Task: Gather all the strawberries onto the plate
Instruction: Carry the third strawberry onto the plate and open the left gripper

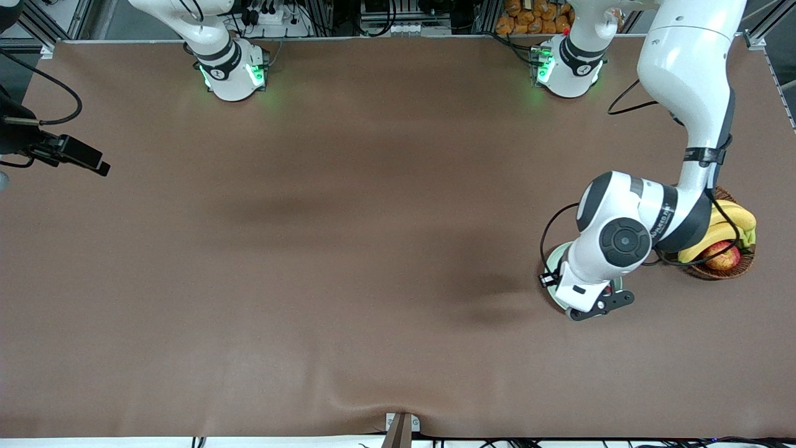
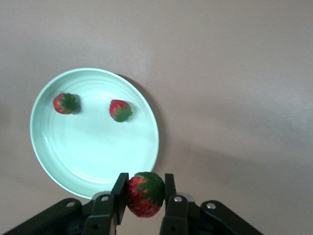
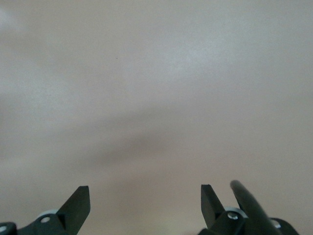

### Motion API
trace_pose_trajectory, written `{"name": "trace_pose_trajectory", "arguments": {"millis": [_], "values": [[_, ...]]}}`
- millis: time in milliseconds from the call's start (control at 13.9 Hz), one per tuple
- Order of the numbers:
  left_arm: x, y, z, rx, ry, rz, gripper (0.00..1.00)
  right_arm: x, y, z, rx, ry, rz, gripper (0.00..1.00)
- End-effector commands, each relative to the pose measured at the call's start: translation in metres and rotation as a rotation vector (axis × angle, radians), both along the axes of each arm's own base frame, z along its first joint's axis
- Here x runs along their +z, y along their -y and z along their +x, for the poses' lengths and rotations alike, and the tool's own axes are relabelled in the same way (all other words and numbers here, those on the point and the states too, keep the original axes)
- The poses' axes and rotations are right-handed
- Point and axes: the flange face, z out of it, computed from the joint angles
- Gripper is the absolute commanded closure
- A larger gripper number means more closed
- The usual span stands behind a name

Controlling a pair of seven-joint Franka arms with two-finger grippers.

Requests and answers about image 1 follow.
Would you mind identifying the aluminium frame profile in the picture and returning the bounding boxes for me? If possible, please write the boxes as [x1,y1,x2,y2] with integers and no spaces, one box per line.
[0,0,94,50]
[744,0,796,131]

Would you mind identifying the red apple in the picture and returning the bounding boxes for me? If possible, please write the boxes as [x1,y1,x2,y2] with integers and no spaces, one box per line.
[702,241,742,271]

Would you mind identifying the white power strip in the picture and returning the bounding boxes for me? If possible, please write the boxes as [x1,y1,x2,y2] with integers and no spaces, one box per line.
[239,0,312,38]

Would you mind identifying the pale green plate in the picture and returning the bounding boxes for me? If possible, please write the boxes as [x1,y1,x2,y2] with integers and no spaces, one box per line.
[545,241,623,315]

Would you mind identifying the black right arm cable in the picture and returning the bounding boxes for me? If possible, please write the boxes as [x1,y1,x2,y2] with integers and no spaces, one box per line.
[0,50,83,170]

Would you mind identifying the table cover cloth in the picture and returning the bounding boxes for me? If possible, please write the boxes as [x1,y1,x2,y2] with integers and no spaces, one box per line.
[0,34,796,439]

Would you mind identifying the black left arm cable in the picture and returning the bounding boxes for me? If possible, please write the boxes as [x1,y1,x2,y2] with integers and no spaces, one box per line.
[539,80,745,279]

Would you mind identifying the brown wicker basket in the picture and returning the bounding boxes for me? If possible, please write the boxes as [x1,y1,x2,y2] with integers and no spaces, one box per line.
[659,185,757,281]

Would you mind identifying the bag of orange buns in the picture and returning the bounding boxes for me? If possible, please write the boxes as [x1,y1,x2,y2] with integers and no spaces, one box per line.
[495,0,576,35]

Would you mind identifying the grey metal table clamp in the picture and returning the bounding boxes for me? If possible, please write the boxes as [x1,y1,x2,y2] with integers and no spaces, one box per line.
[385,412,421,448]

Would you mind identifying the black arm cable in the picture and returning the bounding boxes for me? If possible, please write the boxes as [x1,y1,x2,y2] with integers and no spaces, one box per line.
[539,80,745,279]
[0,50,83,170]

